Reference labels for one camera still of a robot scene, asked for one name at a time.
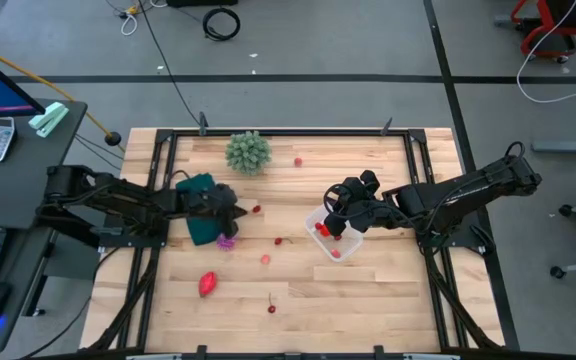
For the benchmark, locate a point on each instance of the mint green stapler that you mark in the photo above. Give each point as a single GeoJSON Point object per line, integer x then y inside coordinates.
{"type": "Point", "coordinates": [48, 119]}

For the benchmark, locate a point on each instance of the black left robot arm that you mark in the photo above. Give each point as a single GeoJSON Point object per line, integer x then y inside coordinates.
{"type": "Point", "coordinates": [118, 197]}

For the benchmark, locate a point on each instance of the black round foot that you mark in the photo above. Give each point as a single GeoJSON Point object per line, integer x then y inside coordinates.
{"type": "Point", "coordinates": [113, 138]}

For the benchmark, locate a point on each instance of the yellow plug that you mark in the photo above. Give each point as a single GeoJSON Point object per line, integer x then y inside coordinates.
{"type": "Point", "coordinates": [132, 9]}

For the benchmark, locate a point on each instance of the dark green folded cloth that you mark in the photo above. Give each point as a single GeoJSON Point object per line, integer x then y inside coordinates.
{"type": "Point", "coordinates": [203, 231]}

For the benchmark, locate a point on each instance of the dark grey desk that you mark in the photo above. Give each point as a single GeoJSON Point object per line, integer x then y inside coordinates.
{"type": "Point", "coordinates": [13, 190]}

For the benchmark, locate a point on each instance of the clear plastic tupperware container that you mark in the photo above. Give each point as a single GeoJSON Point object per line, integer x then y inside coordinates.
{"type": "Point", "coordinates": [350, 245]}

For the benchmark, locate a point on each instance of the red pointed oval fruit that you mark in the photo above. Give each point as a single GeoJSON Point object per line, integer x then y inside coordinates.
{"type": "Point", "coordinates": [207, 284]}

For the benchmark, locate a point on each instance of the red wheeled cart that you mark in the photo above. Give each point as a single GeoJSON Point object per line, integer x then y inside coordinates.
{"type": "Point", "coordinates": [525, 46]}

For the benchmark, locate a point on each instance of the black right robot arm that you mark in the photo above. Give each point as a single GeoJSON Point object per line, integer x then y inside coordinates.
{"type": "Point", "coordinates": [443, 197]}

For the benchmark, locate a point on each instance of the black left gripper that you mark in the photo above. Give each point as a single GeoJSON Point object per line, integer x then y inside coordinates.
{"type": "Point", "coordinates": [213, 200]}

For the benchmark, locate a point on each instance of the black floor box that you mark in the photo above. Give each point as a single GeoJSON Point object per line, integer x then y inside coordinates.
{"type": "Point", "coordinates": [203, 2]}

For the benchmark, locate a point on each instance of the small green potted plant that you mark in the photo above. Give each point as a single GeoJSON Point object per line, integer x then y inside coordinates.
{"type": "Point", "coordinates": [248, 154]}

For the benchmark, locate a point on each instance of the black metal table frame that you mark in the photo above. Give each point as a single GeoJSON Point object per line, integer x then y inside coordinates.
{"type": "Point", "coordinates": [293, 133]}

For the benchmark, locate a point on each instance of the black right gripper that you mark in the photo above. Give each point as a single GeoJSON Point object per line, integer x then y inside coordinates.
{"type": "Point", "coordinates": [360, 200]}

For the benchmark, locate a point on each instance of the purple white striped ball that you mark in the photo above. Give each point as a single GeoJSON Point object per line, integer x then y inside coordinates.
{"type": "Point", "coordinates": [225, 243]}

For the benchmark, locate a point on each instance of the pink raspberry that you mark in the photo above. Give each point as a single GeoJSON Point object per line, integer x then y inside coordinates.
{"type": "Point", "coordinates": [335, 253]}
{"type": "Point", "coordinates": [265, 259]}
{"type": "Point", "coordinates": [298, 161]}

